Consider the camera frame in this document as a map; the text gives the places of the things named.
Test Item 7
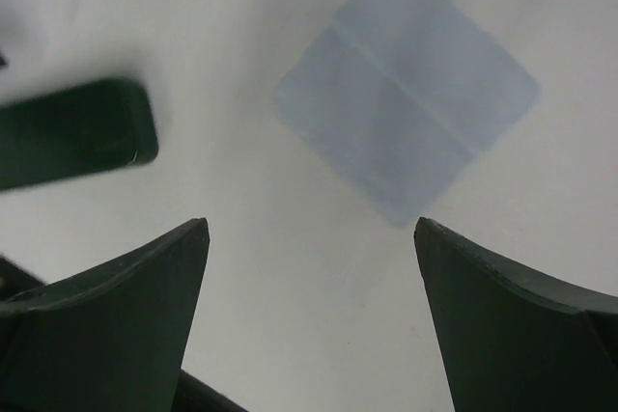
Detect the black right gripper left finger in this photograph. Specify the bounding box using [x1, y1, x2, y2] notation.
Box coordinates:
[1, 218, 210, 411]

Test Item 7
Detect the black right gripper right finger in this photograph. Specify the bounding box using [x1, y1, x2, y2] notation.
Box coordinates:
[414, 218, 617, 411]

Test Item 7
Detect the light blue cleaning cloth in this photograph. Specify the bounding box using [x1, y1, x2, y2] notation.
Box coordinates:
[273, 0, 539, 227]

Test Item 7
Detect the dark green glasses case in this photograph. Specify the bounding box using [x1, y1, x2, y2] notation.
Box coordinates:
[1, 77, 159, 191]

